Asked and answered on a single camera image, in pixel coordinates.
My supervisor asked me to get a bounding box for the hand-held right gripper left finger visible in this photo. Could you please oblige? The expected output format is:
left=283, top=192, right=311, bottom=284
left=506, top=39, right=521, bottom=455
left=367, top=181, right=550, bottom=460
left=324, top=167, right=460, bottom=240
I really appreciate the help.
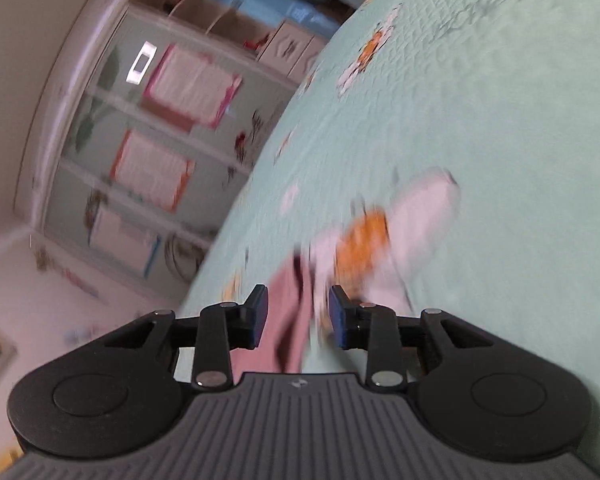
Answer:
left=102, top=284, right=270, bottom=393

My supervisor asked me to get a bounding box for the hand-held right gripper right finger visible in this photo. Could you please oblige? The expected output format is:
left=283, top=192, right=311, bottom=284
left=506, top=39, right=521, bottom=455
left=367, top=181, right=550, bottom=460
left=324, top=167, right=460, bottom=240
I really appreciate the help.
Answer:
left=328, top=284, right=493, bottom=393

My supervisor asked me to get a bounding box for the pink shirt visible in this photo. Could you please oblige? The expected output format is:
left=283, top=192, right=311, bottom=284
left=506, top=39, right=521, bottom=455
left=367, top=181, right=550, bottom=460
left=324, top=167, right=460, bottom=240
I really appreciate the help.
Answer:
left=229, top=254, right=317, bottom=377

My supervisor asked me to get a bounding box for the blue framed poster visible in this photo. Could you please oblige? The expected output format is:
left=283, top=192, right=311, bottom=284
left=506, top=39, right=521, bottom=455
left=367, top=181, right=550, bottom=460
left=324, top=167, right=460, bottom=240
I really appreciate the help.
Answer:
left=89, top=204, right=164, bottom=279

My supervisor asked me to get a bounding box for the orange framed poster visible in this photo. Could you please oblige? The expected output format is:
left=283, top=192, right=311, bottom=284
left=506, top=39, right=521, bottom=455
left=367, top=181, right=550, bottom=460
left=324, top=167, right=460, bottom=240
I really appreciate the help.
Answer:
left=110, top=129, right=197, bottom=212

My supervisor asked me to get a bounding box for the grey sliding door wardrobe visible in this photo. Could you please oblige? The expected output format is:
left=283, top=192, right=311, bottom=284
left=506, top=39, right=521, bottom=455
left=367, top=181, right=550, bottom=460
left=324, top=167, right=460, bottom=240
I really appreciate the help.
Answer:
left=14, top=0, right=362, bottom=302

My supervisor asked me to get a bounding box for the pink framed poster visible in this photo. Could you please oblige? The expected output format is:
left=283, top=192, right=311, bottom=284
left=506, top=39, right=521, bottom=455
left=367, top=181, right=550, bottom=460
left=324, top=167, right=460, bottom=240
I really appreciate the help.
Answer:
left=141, top=43, right=244, bottom=132

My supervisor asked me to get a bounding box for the white drawer cabinet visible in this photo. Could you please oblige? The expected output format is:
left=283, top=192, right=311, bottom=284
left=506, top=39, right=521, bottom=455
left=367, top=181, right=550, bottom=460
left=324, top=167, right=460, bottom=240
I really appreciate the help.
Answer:
left=256, top=19, right=327, bottom=82

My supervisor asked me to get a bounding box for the hanging wall ornament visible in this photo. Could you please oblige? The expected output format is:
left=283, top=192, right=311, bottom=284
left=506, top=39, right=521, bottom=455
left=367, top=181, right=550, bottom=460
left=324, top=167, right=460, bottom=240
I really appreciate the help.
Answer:
left=31, top=244, right=102, bottom=302

